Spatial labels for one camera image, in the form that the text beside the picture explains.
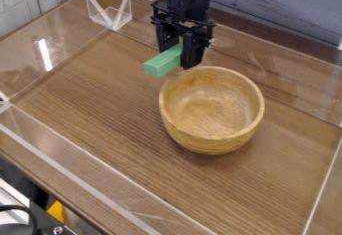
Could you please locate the clear acrylic front wall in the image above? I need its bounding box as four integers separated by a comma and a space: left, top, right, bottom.
0, 103, 217, 235

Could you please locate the green rectangular block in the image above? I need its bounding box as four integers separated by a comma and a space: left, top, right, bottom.
144, 43, 184, 77

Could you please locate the black cable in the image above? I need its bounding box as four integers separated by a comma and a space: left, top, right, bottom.
0, 204, 39, 235

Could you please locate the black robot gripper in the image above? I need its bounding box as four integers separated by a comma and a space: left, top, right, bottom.
152, 0, 216, 70

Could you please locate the clear acrylic corner bracket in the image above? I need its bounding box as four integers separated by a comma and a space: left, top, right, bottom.
86, 0, 133, 31

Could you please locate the brown wooden bowl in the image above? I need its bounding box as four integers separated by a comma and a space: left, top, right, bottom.
160, 66, 267, 155

